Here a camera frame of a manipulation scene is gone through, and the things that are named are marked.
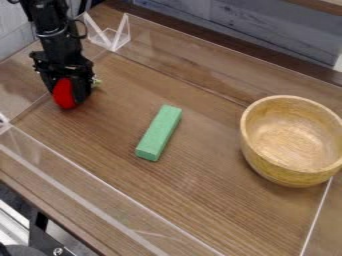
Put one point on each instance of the red plush strawberry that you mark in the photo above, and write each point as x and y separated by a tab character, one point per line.
61	94

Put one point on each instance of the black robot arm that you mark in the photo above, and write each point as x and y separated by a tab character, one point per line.
48	14

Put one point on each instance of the wooden bowl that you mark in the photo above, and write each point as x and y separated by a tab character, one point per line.
291	140

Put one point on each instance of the clear acrylic tray wall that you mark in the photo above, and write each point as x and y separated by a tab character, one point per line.
196	203

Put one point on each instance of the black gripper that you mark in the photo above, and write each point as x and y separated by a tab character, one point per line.
61	60

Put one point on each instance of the black table leg bracket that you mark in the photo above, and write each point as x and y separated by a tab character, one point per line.
40	240

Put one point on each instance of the green rectangular block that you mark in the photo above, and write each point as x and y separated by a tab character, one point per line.
159	132

